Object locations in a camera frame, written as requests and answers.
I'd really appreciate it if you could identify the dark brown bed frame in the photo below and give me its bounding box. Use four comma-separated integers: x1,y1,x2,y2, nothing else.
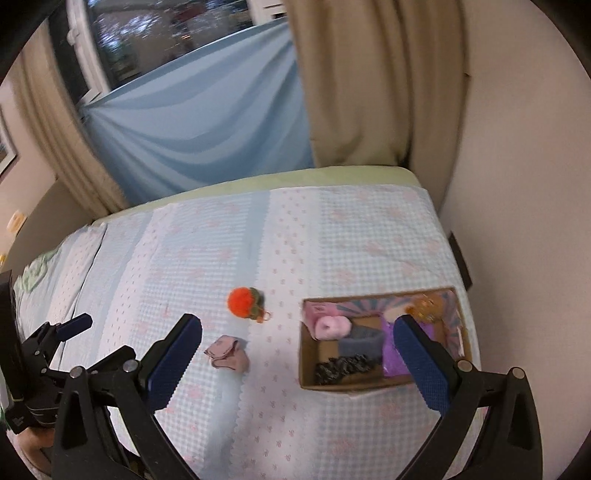
448,231,474,289

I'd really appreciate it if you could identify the pale pink cloth pouch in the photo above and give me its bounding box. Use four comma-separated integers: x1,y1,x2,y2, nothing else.
204,335,250,372

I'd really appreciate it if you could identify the light blue hanging cloth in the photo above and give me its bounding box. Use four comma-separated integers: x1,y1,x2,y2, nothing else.
81,21,317,204

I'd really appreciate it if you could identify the printed cardboard box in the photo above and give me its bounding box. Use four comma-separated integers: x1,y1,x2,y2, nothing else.
298,286,474,392

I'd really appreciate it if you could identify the beige upholstered bed panel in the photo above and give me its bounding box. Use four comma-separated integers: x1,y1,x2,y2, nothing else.
0,178,100,278

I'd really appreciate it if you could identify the pink sock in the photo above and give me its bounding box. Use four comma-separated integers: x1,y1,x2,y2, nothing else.
314,315,354,341

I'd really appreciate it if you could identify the checked pillow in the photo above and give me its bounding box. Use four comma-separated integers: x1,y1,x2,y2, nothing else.
14,226,107,324

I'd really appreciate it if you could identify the orange-brown soft toy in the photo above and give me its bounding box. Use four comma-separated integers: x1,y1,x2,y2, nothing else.
409,295,444,321

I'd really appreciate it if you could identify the black patterned scrunchie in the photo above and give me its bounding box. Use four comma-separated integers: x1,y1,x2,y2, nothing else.
315,353,384,385

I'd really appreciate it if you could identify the beige curtain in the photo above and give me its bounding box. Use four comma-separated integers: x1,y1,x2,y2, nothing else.
284,0,472,169
9,46,130,217

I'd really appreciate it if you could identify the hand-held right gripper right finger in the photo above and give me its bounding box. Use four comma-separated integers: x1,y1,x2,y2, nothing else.
392,314,544,480

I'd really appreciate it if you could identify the grey sock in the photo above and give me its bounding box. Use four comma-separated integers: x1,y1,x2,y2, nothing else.
337,325,385,358

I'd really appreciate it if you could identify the light green crumpled cloth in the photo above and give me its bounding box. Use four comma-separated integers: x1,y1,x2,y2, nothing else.
14,256,58,292

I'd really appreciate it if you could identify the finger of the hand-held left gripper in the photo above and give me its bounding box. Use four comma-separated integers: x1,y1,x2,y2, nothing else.
22,322,63,370
55,313,93,340

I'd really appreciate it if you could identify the orange pompom keychain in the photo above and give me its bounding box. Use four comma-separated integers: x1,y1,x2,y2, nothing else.
227,286,273,324

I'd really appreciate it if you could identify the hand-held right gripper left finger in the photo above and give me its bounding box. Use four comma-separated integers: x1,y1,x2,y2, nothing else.
51,313,204,480

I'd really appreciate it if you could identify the green bed sheet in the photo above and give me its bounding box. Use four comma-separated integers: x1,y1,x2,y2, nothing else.
92,165,426,227

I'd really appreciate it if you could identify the purple packet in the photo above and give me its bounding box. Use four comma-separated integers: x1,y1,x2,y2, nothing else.
379,318,444,379

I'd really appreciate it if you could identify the white framed window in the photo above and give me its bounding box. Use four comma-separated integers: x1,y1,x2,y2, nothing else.
48,0,289,104

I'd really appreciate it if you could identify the framed wall picture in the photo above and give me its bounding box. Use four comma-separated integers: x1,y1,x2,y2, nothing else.
0,104,19,178

